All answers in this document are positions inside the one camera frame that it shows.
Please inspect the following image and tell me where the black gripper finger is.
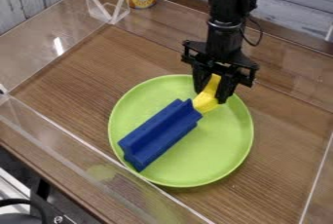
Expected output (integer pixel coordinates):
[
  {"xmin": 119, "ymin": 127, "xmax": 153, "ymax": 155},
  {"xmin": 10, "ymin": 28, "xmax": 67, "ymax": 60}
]
[
  {"xmin": 216, "ymin": 73, "xmax": 240, "ymax": 104},
  {"xmin": 193, "ymin": 65, "xmax": 212, "ymax": 93}
]

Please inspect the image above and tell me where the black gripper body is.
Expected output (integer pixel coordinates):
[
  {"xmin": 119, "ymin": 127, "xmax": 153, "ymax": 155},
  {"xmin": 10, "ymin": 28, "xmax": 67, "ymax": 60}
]
[{"xmin": 182, "ymin": 40, "xmax": 260, "ymax": 87}]

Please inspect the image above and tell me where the yellow banana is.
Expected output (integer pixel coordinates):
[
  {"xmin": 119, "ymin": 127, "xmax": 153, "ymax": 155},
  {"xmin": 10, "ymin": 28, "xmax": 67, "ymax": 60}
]
[{"xmin": 193, "ymin": 74, "xmax": 221, "ymax": 114}]

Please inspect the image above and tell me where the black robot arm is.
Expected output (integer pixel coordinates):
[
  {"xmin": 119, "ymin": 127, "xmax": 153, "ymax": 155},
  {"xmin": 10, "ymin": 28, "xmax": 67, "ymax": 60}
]
[{"xmin": 182, "ymin": 0, "xmax": 263, "ymax": 104}]

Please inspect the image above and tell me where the green round plate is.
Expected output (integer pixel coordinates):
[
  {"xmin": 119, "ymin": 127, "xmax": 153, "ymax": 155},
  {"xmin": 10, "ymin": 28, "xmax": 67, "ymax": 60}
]
[{"xmin": 109, "ymin": 75, "xmax": 255, "ymax": 188}]

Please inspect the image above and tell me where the blue plastic block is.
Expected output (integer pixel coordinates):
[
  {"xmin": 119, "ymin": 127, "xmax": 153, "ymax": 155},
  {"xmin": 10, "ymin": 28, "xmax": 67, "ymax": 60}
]
[{"xmin": 119, "ymin": 99, "xmax": 204, "ymax": 171}]

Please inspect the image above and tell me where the clear acrylic enclosure wall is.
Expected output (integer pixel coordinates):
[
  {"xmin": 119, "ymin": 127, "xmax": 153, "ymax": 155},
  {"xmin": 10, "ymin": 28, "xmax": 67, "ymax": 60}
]
[{"xmin": 0, "ymin": 0, "xmax": 333, "ymax": 224}]

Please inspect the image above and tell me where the black metal bracket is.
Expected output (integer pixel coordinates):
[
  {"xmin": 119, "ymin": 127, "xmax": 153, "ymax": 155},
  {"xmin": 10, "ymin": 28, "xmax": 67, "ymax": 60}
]
[{"xmin": 30, "ymin": 192, "xmax": 78, "ymax": 224}]

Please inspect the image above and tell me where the black cable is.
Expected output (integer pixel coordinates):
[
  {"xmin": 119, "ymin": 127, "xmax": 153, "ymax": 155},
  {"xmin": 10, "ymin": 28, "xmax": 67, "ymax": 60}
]
[{"xmin": 0, "ymin": 198, "xmax": 49, "ymax": 224}]

